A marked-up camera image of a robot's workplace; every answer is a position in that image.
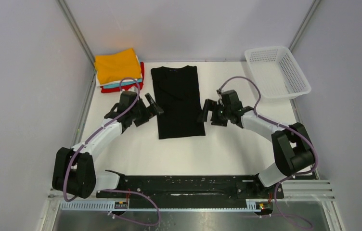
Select white plastic basket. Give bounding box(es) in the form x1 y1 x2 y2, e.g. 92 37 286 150
244 46 311 101

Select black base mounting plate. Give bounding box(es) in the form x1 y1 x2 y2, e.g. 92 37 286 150
94 174 284 208

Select red folded t shirt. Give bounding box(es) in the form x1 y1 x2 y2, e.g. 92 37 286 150
100 62 145 94

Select left small electronics module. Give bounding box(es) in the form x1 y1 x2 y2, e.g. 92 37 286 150
114 201 129 209

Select white folded t shirt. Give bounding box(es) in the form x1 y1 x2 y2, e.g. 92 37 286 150
95 54 143 88

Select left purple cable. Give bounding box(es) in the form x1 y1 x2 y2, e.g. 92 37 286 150
63 77 162 227

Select small electronics module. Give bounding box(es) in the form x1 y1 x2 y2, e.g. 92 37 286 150
256 202 273 211
114 201 129 209

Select orange folded t shirt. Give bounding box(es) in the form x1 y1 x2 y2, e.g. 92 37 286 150
94 48 142 86

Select right small electronics module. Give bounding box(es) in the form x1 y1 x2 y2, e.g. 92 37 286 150
256 202 273 211

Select white slotted cable duct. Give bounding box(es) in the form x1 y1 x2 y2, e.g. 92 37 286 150
59 200 261 212

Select teal folded t shirt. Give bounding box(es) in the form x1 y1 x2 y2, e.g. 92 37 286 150
100 62 144 90

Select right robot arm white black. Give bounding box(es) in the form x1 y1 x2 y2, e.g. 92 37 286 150
197 90 316 198

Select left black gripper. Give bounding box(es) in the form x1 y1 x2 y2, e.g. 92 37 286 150
130 94 163 127

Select black t shirt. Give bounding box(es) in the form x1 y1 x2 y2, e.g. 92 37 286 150
151 65 206 140

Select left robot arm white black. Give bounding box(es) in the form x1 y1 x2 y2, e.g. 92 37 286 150
52 91 164 202

